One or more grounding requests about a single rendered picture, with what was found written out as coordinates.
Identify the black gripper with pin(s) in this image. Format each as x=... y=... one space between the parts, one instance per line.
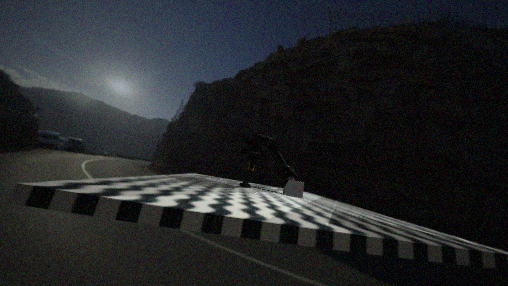
x=253 y=155

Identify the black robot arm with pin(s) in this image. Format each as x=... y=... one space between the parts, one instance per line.
x=254 y=138

